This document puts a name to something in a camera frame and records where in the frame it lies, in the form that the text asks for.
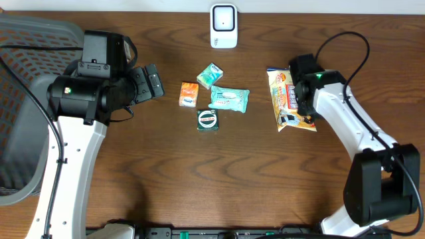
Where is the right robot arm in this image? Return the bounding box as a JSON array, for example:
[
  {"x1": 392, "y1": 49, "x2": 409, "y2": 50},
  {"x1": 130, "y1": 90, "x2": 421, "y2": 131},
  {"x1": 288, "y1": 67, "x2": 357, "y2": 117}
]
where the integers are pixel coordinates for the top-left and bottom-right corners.
[{"x1": 289, "y1": 54, "x2": 423, "y2": 237}]

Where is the orange tissue pack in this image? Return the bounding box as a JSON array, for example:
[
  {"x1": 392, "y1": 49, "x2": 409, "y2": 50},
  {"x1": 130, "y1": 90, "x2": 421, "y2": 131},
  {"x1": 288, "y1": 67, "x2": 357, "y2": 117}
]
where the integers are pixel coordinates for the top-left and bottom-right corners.
[{"x1": 179, "y1": 82, "x2": 199, "y2": 108}]

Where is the dark green small box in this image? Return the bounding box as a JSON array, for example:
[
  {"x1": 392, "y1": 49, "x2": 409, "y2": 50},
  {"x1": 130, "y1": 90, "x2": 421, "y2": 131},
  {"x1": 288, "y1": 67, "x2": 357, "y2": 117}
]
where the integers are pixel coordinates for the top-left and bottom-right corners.
[{"x1": 197, "y1": 109, "x2": 219, "y2": 131}]

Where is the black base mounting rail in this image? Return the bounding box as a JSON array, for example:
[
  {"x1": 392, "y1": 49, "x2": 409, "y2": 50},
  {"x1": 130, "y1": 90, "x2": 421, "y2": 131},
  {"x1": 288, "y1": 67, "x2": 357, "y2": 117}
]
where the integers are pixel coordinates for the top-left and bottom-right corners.
[{"x1": 85, "y1": 226, "x2": 392, "y2": 239}]

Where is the grey plastic shopping basket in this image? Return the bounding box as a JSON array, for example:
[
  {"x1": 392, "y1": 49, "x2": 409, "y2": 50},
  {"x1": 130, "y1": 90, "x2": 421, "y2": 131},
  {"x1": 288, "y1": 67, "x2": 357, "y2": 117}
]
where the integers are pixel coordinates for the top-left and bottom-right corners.
[{"x1": 1, "y1": 15, "x2": 84, "y2": 206}]

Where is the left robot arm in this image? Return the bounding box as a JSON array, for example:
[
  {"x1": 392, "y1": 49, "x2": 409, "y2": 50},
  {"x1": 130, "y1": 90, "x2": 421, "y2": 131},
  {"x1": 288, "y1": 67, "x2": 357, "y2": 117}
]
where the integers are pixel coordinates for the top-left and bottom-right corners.
[{"x1": 27, "y1": 31, "x2": 165, "y2": 238}]

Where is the yellow snack bag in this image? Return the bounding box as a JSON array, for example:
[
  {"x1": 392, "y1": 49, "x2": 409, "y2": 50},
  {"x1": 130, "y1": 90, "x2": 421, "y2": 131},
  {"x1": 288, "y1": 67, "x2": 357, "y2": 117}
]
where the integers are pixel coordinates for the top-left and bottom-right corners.
[{"x1": 267, "y1": 68, "x2": 317, "y2": 132}]

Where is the white barcode scanner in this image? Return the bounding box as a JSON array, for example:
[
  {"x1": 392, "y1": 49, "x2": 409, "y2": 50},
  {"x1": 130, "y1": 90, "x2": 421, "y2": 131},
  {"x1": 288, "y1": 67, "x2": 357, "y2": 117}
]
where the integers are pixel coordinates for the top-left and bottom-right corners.
[{"x1": 210, "y1": 3, "x2": 238, "y2": 48}]

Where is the green tissue pack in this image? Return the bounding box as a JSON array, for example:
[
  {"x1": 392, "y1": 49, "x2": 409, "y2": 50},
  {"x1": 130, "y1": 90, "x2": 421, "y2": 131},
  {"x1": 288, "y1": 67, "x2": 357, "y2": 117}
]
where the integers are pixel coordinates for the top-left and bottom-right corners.
[{"x1": 197, "y1": 63, "x2": 224, "y2": 90}]

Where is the green wet wipes pack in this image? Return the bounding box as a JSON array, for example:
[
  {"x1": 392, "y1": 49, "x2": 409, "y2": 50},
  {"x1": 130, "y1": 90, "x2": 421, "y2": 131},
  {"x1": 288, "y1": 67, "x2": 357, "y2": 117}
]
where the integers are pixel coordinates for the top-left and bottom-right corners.
[{"x1": 209, "y1": 86, "x2": 250, "y2": 114}]

